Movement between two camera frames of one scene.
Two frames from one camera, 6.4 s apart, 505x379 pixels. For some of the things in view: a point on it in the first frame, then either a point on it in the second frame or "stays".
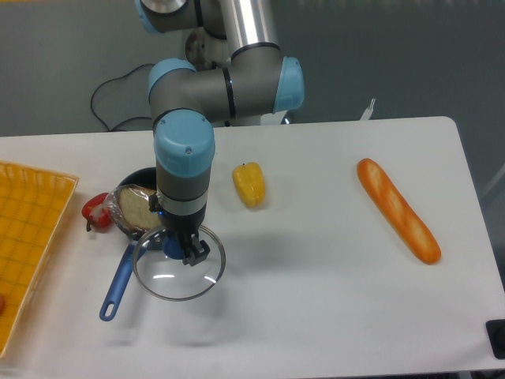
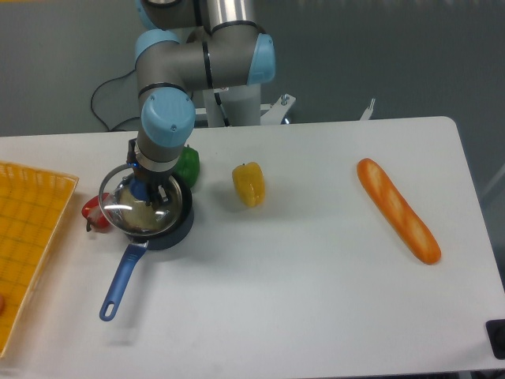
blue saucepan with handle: (153, 239) stays
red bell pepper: (99, 213) stays
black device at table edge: (495, 329) stays
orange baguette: (398, 212) stays
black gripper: (183, 227) to (153, 179)
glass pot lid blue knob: (159, 268) to (123, 199)
